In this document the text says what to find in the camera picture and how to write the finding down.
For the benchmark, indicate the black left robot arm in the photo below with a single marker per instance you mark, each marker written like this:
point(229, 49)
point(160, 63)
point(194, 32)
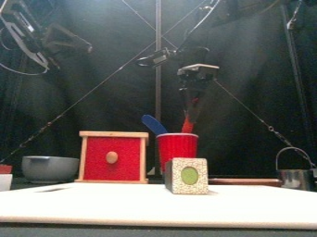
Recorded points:
point(39, 8)

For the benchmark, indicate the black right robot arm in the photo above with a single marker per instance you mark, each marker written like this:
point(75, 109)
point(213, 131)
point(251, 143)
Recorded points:
point(198, 52)

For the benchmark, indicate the blue plastic utensil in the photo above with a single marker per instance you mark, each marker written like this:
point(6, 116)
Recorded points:
point(153, 124)

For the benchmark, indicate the red plastic cup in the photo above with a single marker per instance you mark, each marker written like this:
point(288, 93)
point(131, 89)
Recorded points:
point(177, 149)

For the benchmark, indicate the wooden box with red front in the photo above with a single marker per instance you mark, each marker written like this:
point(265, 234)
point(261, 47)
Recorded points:
point(113, 157)

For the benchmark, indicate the shallow rectangular tray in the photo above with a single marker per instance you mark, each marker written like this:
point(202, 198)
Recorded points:
point(245, 182)

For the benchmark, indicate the white cutting board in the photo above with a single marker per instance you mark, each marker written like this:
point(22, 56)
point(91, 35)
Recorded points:
point(157, 205)

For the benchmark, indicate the grey bowl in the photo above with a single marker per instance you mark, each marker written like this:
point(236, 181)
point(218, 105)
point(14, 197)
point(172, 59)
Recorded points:
point(49, 168)

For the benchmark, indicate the white and red container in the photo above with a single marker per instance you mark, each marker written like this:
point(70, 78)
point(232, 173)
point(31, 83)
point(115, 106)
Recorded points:
point(4, 179)

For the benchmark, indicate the vertical metal frame pole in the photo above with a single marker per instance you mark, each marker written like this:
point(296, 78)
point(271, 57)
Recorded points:
point(158, 92)

